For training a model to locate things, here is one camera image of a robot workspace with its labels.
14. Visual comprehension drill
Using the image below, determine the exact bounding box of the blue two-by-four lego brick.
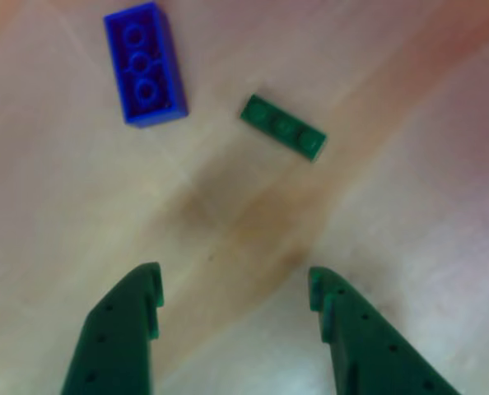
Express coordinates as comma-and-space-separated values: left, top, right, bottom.
103, 1, 189, 130

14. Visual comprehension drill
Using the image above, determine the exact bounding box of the green lego brick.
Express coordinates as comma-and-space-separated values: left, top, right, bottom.
239, 93, 328, 165

